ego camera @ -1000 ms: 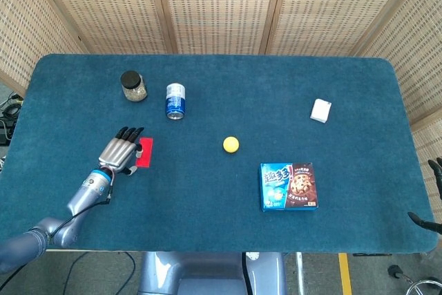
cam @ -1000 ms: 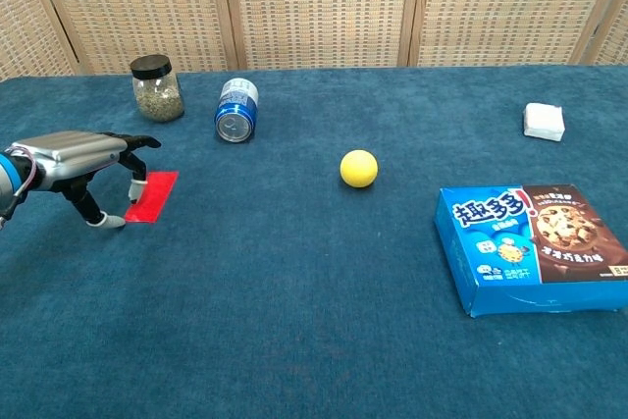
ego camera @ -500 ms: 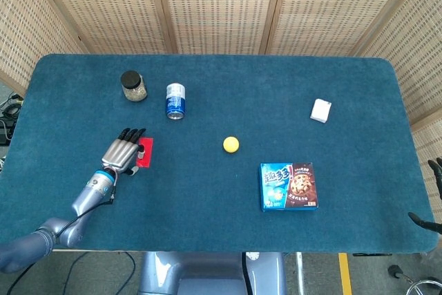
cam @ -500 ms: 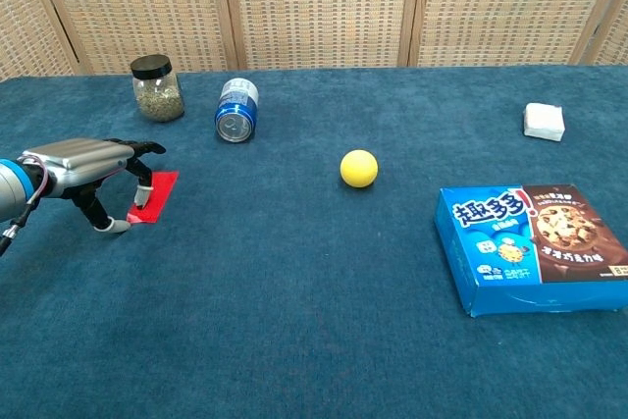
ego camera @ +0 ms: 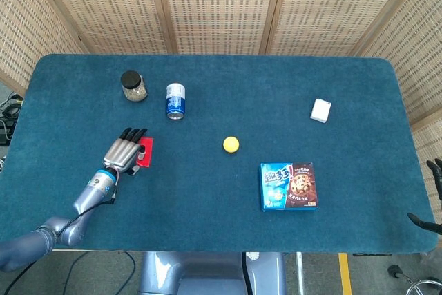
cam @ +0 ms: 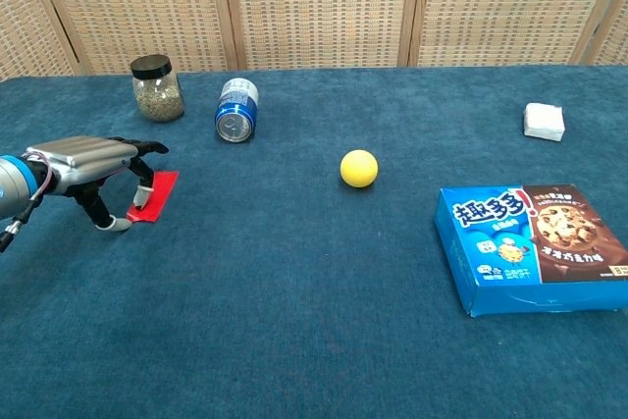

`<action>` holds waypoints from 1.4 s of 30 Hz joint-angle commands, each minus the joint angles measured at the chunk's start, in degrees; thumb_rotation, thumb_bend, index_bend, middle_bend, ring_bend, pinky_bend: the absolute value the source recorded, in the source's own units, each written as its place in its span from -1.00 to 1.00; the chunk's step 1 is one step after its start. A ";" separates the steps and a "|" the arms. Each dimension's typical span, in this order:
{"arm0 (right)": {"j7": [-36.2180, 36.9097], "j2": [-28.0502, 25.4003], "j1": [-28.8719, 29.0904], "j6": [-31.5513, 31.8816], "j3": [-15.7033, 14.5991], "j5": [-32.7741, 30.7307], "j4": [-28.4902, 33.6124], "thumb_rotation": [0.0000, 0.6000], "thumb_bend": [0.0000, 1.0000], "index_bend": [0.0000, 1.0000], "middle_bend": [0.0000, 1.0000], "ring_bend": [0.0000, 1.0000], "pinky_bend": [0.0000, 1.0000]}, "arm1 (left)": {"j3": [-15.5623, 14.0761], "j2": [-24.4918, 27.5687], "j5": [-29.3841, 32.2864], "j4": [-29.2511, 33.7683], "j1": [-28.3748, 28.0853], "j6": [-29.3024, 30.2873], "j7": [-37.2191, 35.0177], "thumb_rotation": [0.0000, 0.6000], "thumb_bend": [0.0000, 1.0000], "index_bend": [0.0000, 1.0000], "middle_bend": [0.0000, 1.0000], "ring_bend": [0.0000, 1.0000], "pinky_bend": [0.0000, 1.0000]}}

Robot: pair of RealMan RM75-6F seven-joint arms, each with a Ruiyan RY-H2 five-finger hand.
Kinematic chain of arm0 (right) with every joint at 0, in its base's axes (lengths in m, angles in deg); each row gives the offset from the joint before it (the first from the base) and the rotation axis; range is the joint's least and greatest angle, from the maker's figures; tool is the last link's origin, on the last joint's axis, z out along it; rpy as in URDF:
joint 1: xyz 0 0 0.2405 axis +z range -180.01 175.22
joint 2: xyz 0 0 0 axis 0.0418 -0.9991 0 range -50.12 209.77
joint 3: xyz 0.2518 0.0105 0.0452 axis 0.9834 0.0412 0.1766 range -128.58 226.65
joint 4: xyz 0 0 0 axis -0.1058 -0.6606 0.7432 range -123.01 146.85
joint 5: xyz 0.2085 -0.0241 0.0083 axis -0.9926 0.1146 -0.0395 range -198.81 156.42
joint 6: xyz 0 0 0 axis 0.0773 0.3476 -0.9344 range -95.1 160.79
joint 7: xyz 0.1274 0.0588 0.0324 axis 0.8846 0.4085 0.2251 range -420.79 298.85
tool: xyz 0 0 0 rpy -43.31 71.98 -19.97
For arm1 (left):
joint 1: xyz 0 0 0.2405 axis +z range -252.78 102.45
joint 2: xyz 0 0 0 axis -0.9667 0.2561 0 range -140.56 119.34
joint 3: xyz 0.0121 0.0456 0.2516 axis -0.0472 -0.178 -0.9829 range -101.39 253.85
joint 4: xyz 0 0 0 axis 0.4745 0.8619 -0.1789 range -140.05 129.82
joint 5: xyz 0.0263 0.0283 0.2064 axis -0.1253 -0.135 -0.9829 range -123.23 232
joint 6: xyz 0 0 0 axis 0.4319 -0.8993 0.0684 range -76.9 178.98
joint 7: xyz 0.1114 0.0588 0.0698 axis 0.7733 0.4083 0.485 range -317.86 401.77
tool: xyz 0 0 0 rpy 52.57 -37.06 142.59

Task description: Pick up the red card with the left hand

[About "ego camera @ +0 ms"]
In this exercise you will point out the red rectangular block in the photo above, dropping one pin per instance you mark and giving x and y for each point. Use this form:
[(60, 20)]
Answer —
[(148, 151)]

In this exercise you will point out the blue table cloth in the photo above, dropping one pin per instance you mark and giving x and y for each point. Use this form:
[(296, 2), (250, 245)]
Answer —
[(221, 101)]

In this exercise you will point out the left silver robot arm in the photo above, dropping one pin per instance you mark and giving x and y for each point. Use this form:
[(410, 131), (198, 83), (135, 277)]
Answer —
[(58, 219)]

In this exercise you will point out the woven bamboo folding screen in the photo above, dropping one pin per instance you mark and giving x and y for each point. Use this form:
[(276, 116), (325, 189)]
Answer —
[(221, 5)]

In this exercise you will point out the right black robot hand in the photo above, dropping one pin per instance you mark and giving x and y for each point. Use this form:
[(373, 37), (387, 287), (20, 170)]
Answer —
[(435, 184)]

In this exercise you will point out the small white box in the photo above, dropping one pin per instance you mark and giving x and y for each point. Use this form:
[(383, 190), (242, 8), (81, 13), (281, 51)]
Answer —
[(320, 111)]

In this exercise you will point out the yellow ball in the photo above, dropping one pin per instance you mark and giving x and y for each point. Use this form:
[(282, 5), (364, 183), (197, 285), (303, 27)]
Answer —
[(231, 144)]

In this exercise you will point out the silver blue robot torso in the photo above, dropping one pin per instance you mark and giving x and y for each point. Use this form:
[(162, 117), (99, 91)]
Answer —
[(210, 274)]

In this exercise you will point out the blue white drink can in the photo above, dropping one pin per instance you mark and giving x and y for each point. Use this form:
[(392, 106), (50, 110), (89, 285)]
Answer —
[(175, 101)]

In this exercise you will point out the chrome stool base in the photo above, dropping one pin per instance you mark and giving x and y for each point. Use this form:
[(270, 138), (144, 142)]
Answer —
[(416, 277)]

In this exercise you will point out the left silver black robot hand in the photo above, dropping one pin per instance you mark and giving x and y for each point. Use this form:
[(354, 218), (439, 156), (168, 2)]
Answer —
[(126, 151)]

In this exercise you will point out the blue brown cookie box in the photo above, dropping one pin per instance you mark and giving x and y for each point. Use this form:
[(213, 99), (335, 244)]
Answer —
[(288, 186)]

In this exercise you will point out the glass jar with black lid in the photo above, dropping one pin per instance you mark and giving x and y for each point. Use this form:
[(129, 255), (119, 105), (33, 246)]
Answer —
[(133, 86)]

